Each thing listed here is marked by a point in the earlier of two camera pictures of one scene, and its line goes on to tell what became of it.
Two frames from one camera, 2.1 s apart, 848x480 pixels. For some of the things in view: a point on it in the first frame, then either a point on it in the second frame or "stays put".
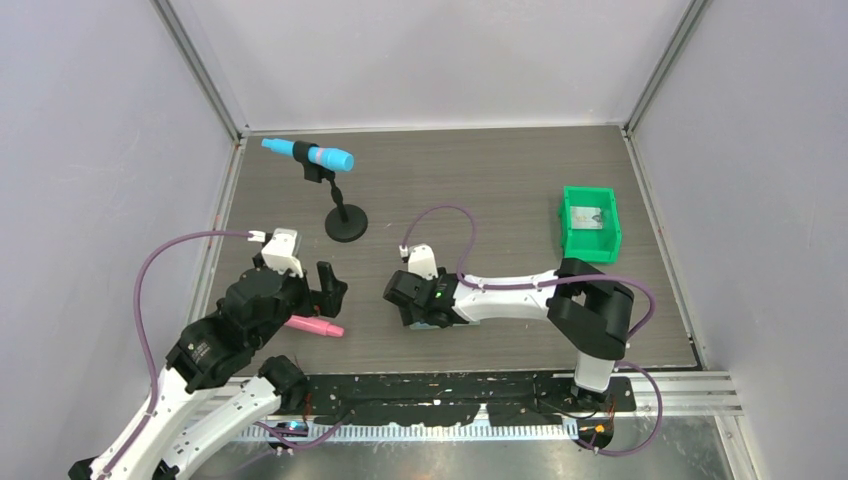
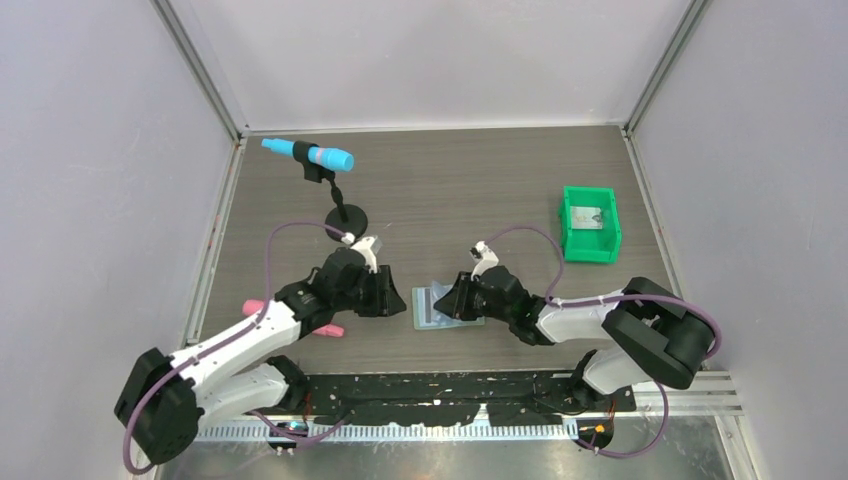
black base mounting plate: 462,398 stays put
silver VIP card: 586,218 stays put
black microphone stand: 344,223 stays put
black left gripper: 328,301 to 386,301
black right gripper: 410,317 to 456,302
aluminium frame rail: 653,393 stays put
